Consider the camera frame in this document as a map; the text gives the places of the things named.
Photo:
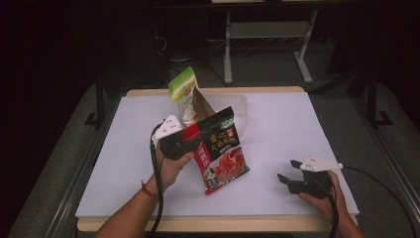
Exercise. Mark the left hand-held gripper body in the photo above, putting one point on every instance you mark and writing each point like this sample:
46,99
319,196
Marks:
176,143

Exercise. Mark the white metal stand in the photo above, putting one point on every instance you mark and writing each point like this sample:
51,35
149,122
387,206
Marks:
269,30

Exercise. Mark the person's right hand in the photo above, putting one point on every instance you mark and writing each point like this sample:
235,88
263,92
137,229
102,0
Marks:
333,201

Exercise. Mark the brown gold seasoning packet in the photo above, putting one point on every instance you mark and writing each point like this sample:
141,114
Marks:
202,107

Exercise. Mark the green white starch packet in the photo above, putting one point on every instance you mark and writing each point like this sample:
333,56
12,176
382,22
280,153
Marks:
182,87

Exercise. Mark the black metal stand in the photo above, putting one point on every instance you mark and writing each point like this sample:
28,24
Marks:
373,105
99,105

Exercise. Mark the person's left hand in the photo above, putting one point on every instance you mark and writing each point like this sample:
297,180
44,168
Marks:
171,170

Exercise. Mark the red black seasoning packet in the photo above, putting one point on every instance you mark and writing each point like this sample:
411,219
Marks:
221,155

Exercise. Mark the white table cover sheet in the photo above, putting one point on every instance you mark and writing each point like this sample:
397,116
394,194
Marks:
280,139

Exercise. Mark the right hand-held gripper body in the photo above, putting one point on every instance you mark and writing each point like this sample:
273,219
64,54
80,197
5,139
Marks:
313,178

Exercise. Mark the aluminium frame rail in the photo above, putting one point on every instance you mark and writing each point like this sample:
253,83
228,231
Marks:
77,185
393,155

